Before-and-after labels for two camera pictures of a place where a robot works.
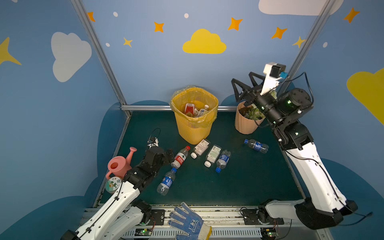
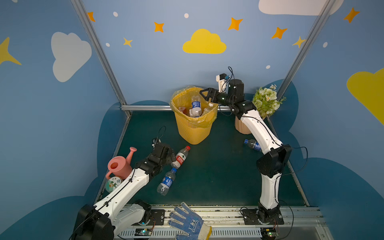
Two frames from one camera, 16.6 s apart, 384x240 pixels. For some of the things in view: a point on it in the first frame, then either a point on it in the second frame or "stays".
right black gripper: [252, 93] → [212, 94]
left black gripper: [163, 153] stays
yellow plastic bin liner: [200, 97] stays
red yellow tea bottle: [189, 108] → [183, 110]
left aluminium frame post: [104, 53] stays
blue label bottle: [222, 162] → [196, 111]
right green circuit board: [268, 233] stays
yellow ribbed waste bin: [194, 130] stays
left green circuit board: [143, 232] stays
